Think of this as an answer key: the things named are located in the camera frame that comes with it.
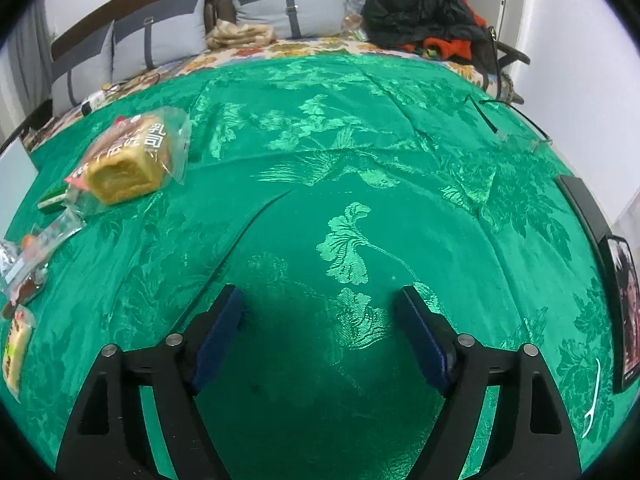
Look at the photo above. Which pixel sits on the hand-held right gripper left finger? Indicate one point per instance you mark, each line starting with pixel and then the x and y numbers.
pixel 220 340

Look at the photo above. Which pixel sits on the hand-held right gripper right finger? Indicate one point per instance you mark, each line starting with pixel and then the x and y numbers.
pixel 420 340

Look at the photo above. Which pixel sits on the bread loaf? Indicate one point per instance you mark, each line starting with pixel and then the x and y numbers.
pixel 125 170

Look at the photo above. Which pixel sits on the clear jelly stick packet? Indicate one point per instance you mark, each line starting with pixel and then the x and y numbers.
pixel 50 237

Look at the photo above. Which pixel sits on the white floss pick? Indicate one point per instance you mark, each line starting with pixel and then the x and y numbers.
pixel 595 390

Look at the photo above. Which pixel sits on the brown snack in clear packet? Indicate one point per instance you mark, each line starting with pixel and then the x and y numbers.
pixel 27 287

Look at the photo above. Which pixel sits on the small beige bread packet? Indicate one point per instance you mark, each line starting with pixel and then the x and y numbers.
pixel 15 355

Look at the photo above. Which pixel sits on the black framed phone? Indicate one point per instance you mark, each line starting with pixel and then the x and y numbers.
pixel 625 310

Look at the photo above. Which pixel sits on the green and white snack stick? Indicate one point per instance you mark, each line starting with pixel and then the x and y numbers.
pixel 52 199

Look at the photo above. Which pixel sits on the eyeglasses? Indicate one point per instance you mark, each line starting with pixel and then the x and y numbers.
pixel 500 132

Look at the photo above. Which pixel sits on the green patterned blanket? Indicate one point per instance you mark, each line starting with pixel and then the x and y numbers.
pixel 325 135

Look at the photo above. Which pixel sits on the small clear snack packet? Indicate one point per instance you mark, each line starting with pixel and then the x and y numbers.
pixel 6 260

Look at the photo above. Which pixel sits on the red garment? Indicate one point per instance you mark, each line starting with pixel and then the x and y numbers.
pixel 450 47

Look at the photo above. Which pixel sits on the folded beige cloth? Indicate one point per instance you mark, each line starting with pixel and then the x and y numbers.
pixel 240 35

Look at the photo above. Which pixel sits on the clear plastic bag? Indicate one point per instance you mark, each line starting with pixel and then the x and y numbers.
pixel 352 22

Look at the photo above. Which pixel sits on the black red backpack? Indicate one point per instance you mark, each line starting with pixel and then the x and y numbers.
pixel 415 10

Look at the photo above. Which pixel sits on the grey curtain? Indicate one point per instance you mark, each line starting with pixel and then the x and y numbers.
pixel 32 50

